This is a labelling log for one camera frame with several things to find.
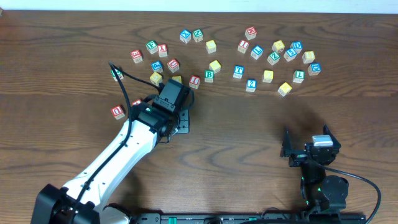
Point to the blue d block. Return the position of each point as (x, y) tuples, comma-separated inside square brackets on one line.
[(296, 46), (314, 69)]

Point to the red I block near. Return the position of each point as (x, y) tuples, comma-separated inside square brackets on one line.
[(194, 82)]

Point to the green B block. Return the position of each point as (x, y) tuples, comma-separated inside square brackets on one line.
[(209, 76)]

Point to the green N block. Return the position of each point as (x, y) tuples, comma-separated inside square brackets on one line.
[(197, 35)]

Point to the yellow o block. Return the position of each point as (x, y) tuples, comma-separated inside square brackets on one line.
[(177, 79), (268, 76)]

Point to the green J block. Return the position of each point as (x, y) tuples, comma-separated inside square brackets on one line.
[(117, 74)]

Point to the green Z block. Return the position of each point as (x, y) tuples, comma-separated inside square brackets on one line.
[(273, 58)]

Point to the blue X block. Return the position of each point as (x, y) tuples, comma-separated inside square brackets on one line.
[(185, 36)]

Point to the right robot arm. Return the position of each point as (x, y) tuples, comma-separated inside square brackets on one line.
[(325, 194)]

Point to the blue 2 block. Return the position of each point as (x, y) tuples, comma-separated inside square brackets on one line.
[(251, 85)]

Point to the green F block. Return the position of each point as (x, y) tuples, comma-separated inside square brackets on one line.
[(152, 46)]

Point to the yellow block far right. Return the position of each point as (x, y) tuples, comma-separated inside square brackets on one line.
[(278, 46)]

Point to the yellow K block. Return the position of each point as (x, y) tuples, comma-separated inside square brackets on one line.
[(284, 89)]

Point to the red G block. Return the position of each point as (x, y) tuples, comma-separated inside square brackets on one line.
[(136, 56)]

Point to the red I block far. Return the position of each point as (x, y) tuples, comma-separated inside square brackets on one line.
[(243, 46)]

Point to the yellow C block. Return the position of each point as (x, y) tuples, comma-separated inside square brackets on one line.
[(211, 46)]

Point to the yellow block centre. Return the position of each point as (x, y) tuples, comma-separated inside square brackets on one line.
[(215, 66)]

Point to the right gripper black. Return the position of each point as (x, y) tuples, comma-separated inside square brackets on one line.
[(304, 154)]

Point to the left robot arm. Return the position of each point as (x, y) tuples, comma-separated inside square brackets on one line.
[(84, 199)]

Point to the red u block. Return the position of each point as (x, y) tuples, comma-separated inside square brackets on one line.
[(118, 112), (173, 65)]

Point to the yellow block left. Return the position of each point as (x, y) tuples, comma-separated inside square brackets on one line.
[(156, 79)]

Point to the blue D block far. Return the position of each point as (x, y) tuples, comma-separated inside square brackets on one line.
[(296, 46)]

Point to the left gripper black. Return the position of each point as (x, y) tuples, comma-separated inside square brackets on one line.
[(183, 123)]

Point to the blue T block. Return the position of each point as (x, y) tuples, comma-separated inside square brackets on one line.
[(238, 71)]

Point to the blue P block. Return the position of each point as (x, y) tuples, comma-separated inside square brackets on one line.
[(157, 66)]

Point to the green 7 block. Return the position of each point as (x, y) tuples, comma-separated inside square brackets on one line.
[(298, 76)]

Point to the red U block far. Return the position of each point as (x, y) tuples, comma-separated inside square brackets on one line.
[(173, 65)]

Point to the red i block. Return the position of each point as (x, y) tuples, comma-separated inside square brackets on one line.
[(194, 82), (243, 46)]

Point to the red A block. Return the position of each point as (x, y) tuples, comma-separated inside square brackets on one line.
[(136, 102)]

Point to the yellow 8 block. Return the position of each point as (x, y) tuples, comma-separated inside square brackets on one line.
[(308, 57)]

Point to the blue 5 block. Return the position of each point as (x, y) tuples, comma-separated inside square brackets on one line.
[(290, 54)]

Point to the red Y block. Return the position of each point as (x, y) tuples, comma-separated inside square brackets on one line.
[(162, 50)]

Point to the red U block near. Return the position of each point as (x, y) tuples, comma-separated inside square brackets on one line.
[(118, 112)]

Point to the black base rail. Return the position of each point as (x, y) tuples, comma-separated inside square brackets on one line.
[(272, 217)]

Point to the blue L block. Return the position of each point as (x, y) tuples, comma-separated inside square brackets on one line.
[(256, 52)]

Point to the blue D block right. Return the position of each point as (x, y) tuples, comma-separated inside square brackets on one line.
[(314, 69)]

